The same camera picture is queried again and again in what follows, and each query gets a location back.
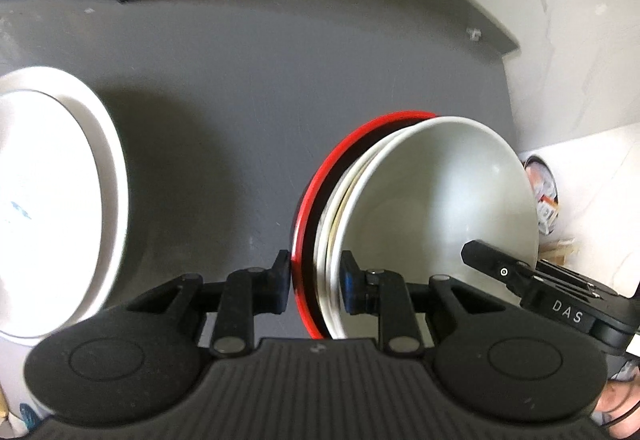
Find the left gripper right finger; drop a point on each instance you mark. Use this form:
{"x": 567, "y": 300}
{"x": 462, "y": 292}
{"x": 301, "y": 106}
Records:
{"x": 383, "y": 294}

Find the person's right hand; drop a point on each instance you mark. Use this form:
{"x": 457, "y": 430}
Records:
{"x": 617, "y": 410}

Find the brown pot with packets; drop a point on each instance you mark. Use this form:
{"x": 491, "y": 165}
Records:
{"x": 545, "y": 192}

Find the white deep bowl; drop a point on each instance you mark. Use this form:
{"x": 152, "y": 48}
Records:
{"x": 444, "y": 182}

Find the white plate with blue print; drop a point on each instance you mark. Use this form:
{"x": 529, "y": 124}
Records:
{"x": 64, "y": 203}

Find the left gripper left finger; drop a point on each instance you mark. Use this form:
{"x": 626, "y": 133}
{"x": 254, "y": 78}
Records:
{"x": 247, "y": 293}

